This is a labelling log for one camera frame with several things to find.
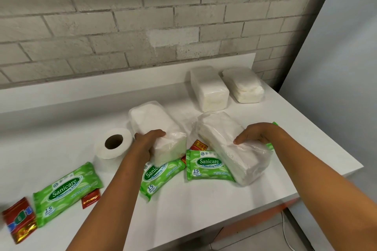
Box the white tissue pack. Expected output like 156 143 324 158
196 111 273 187
129 100 188 168
222 67 265 104
190 66 230 112

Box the small red foil sachet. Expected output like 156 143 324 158
81 189 101 210

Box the white toilet paper roll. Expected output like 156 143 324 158
94 127 134 169

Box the green wet wipes packet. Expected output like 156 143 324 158
33 162 104 228
140 158 187 202
266 121 279 151
185 149 236 183

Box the large red foil sachet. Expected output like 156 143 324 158
2 197 38 245

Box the white cable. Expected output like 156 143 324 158
281 210 296 251

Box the person's left hand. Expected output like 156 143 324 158
133 129 167 164

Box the person's left forearm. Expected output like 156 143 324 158
66 142 150 251

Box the person's right forearm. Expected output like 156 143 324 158
264 126 377 251

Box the person's right hand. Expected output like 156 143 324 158
233 123 279 146

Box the orange cabinet front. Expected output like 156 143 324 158
210 197 300 243

